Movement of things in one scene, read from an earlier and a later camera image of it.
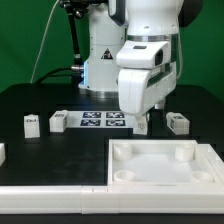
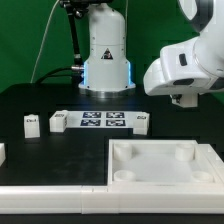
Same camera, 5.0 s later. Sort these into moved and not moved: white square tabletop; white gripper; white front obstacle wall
Moved: white gripper
Not moved: white square tabletop; white front obstacle wall
